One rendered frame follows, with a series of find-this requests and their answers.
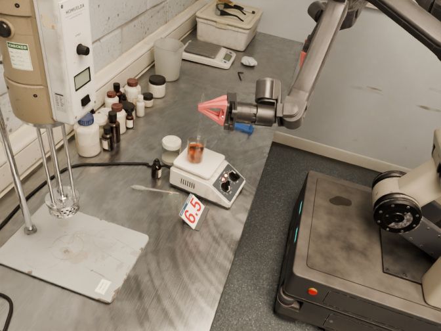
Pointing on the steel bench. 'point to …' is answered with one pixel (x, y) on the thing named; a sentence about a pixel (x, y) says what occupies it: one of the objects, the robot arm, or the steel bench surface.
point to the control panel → (230, 183)
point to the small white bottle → (140, 106)
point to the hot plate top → (214, 159)
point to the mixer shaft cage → (60, 206)
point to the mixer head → (47, 60)
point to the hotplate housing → (201, 185)
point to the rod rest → (244, 127)
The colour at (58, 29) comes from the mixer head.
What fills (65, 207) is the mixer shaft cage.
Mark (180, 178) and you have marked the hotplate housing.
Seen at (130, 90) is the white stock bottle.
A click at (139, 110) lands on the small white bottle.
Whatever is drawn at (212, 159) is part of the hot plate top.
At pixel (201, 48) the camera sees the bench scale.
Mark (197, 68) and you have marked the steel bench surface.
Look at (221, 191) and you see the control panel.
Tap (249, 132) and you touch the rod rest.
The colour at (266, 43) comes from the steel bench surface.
